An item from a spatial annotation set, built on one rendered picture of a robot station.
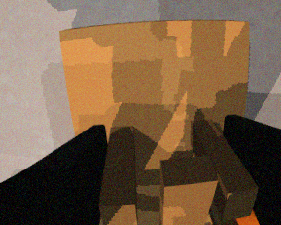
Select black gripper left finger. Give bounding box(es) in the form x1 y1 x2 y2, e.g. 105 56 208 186
0 125 108 225

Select orange ball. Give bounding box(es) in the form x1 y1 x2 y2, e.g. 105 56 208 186
235 210 260 225

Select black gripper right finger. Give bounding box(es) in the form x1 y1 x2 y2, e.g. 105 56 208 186
223 115 281 225

